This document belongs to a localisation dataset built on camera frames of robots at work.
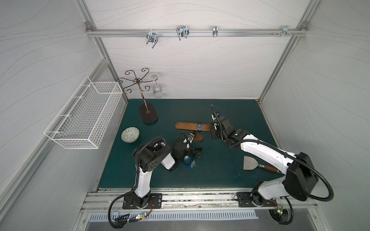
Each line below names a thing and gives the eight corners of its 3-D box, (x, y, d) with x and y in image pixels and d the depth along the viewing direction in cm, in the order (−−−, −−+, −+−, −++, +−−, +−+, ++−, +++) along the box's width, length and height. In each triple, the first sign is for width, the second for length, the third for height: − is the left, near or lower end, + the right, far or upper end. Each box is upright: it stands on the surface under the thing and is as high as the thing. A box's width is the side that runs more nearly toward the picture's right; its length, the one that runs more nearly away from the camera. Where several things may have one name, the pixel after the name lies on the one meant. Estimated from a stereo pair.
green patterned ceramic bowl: (121, 143, 96) (119, 139, 93) (125, 130, 103) (123, 127, 99) (138, 143, 96) (136, 139, 93) (141, 130, 103) (139, 127, 99)
